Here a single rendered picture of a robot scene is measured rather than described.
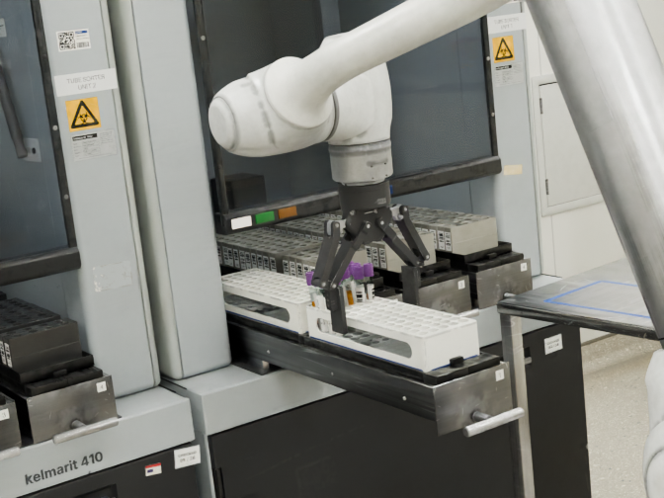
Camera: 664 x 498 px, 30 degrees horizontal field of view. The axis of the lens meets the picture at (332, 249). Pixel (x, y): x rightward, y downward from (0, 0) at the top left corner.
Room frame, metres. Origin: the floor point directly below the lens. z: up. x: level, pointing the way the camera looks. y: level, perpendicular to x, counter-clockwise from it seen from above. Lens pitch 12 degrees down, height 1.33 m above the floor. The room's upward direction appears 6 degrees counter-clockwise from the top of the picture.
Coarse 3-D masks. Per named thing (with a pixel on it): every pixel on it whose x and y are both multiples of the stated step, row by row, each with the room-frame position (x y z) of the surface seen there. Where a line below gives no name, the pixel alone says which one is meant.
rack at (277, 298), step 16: (240, 272) 2.16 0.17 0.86; (256, 272) 2.15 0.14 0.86; (272, 272) 2.13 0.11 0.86; (224, 288) 2.08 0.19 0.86; (240, 288) 2.03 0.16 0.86; (256, 288) 2.02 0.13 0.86; (272, 288) 2.01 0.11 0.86; (288, 288) 2.01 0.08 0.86; (304, 288) 1.99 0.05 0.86; (224, 304) 2.08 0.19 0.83; (240, 304) 2.07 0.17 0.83; (256, 304) 2.06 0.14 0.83; (272, 304) 2.06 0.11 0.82; (288, 304) 1.90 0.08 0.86; (304, 304) 1.89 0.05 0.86; (272, 320) 1.95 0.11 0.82; (288, 320) 2.00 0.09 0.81; (304, 320) 1.88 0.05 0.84
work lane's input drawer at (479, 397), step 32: (256, 320) 1.99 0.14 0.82; (256, 352) 1.97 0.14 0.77; (288, 352) 1.88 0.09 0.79; (320, 352) 1.80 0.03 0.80; (352, 352) 1.75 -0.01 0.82; (480, 352) 1.68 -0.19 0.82; (352, 384) 1.74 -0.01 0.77; (384, 384) 1.67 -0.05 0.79; (416, 384) 1.61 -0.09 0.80; (448, 384) 1.59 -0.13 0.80; (480, 384) 1.62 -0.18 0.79; (448, 416) 1.59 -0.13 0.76; (480, 416) 1.60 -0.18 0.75; (512, 416) 1.59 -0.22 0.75
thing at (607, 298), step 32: (544, 288) 1.98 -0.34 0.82; (576, 288) 1.96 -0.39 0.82; (608, 288) 1.94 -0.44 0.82; (512, 320) 1.91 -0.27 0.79; (544, 320) 1.85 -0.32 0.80; (576, 320) 1.80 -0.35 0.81; (608, 320) 1.76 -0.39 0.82; (640, 320) 1.73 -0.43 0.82; (512, 352) 1.91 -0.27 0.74; (512, 384) 1.92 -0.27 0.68; (512, 448) 1.93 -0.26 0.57
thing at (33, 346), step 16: (16, 336) 1.82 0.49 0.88; (32, 336) 1.82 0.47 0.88; (48, 336) 1.83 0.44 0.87; (64, 336) 1.85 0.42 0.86; (16, 352) 1.80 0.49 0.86; (32, 352) 1.82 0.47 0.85; (48, 352) 1.83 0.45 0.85; (64, 352) 1.84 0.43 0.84; (80, 352) 1.86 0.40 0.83; (16, 368) 1.80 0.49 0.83; (32, 368) 1.81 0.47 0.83
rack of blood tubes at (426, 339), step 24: (312, 312) 1.84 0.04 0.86; (360, 312) 1.79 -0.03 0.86; (384, 312) 1.77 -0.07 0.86; (408, 312) 1.75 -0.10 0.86; (432, 312) 1.75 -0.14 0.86; (312, 336) 1.85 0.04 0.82; (336, 336) 1.80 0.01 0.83; (360, 336) 1.79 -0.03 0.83; (384, 336) 1.82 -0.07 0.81; (408, 336) 1.64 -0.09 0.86; (432, 336) 1.62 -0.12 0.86; (456, 336) 1.65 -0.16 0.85; (408, 360) 1.65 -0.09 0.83; (432, 360) 1.62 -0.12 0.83
